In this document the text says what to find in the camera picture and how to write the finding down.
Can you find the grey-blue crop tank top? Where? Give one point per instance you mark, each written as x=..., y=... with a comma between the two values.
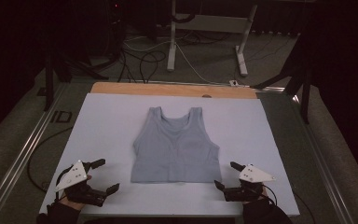
x=175, y=149

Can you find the wooden table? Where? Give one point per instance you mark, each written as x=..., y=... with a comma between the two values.
x=155, y=89

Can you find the person's right hand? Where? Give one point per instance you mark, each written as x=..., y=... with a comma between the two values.
x=263, y=195

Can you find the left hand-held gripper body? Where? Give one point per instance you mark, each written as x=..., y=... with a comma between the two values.
x=74, y=177

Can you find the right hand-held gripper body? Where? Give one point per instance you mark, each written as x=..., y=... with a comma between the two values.
x=251, y=177

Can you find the black metal stand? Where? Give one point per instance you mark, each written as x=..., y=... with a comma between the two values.
x=48, y=81
x=304, y=93

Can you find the person's left hand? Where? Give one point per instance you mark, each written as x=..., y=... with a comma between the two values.
x=72, y=204

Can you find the white metal desk frame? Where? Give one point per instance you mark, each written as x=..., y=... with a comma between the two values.
x=209, y=23

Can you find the long metal floor rail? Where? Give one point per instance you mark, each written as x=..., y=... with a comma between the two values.
x=320, y=161
x=21, y=155

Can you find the pale blue table mat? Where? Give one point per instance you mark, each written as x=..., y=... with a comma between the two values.
x=105, y=130

